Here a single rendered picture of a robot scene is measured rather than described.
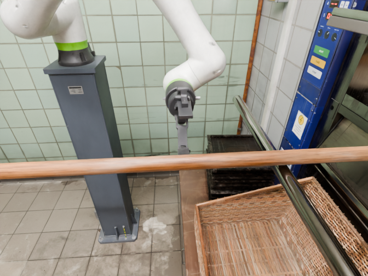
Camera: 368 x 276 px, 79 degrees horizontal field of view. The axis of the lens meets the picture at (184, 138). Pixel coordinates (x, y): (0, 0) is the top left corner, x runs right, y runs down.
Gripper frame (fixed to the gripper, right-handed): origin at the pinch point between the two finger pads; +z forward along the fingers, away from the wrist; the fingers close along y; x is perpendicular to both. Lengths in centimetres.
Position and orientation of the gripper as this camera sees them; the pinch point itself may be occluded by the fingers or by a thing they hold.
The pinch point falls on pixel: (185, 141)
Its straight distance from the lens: 50.7
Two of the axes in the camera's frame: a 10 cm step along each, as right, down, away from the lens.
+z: 0.6, 5.7, -8.2
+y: -0.1, 8.2, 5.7
